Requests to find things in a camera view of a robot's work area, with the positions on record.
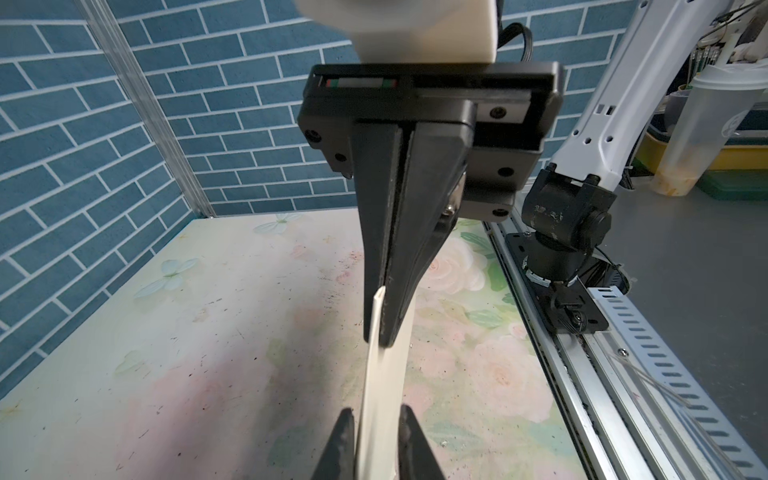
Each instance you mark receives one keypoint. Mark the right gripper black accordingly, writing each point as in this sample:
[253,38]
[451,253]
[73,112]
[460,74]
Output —
[492,116]

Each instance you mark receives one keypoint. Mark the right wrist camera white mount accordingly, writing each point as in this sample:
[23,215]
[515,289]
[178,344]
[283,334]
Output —
[412,31]

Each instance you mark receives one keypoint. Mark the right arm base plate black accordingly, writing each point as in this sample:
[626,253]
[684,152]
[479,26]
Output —
[569,308]

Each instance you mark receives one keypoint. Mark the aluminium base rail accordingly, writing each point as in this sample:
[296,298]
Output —
[624,423]

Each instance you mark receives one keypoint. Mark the cream letter paper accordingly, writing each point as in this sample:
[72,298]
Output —
[376,446]

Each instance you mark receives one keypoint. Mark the clear plastic cup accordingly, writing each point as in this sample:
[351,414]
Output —
[721,97]

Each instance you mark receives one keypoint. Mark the right aluminium corner post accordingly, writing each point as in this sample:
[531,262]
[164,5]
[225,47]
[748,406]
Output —
[108,35]

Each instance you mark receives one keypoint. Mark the white slotted cable duct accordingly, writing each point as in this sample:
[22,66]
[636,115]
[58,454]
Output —
[712,431]

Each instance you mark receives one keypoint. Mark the green tray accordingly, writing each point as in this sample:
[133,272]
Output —
[735,185]

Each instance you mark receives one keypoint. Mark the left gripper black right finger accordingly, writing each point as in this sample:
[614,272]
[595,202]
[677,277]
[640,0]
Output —
[416,460]

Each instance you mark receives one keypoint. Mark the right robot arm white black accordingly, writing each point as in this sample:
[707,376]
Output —
[568,205]

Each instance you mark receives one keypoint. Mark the yellow tray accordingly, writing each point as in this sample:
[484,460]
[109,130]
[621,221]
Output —
[731,157]

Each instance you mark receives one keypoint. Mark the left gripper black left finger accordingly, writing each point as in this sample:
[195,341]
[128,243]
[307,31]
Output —
[337,461]

